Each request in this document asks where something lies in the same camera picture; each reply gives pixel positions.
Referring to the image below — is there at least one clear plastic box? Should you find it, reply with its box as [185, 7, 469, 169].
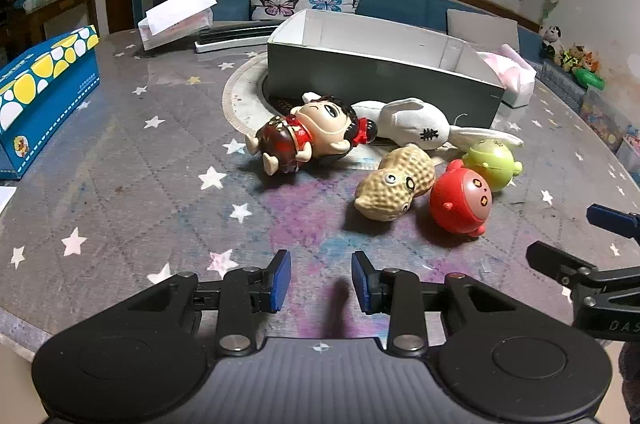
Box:
[137, 7, 213, 51]

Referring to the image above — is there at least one orange tiger plush toy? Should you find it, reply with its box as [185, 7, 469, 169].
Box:
[575, 46, 600, 72]

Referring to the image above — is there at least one blue spotted tissue box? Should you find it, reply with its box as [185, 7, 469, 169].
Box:
[0, 24, 101, 181]

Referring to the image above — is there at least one grey cardboard box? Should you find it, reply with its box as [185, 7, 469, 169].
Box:
[266, 8, 506, 129]

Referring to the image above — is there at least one peanut shaped toy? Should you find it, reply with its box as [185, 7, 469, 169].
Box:
[354, 145, 436, 221]

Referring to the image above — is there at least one wooden cabinet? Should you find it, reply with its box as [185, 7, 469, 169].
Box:
[0, 0, 98, 50]

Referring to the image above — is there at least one small clear storage box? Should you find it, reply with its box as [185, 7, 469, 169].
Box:
[615, 124, 640, 175]

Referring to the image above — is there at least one green ring toy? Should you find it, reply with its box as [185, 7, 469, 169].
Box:
[572, 67, 606, 91]

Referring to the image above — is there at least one green round toy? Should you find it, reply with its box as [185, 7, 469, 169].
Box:
[461, 138, 524, 192]

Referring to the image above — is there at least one white rabbit plush toy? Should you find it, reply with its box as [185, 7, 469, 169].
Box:
[301, 92, 524, 153]

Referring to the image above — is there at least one clear toy storage box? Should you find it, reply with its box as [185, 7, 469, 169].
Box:
[580, 84, 633, 150]

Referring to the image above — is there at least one red round toy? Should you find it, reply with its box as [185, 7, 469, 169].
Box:
[429, 159, 493, 237]

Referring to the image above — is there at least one blue sofa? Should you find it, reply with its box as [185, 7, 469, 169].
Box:
[212, 0, 591, 105]

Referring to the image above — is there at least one pink tissue pack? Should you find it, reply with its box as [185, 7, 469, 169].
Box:
[477, 44, 537, 108]

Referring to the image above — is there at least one white folded paper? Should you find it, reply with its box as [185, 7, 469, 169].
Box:
[145, 0, 217, 38]

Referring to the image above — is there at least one star print tablecloth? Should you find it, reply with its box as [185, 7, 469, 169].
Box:
[0, 24, 640, 355]

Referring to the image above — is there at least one red dress doll figure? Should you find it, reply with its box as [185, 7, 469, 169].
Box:
[245, 94, 378, 176]

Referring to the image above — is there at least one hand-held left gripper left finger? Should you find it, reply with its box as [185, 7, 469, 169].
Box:
[120, 249, 292, 357]

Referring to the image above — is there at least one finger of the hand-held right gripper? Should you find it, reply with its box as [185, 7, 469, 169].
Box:
[526, 241, 601, 300]
[586, 203, 640, 250]

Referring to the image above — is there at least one yellow black plush toy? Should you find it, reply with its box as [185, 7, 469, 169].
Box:
[561, 47, 583, 74]

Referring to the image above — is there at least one panda plush toy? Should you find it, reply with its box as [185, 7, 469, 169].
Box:
[539, 23, 563, 60]

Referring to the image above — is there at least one grey cushion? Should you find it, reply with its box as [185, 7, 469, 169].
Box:
[446, 8, 521, 55]

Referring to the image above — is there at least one white flat box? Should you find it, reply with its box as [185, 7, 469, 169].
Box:
[194, 35, 271, 54]

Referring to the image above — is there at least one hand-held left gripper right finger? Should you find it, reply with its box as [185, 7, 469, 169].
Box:
[351, 251, 521, 355]

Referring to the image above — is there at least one round table inset ring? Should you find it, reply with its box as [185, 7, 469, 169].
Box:
[221, 52, 396, 155]

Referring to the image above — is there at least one black flat box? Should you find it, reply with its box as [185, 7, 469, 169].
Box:
[197, 21, 288, 45]

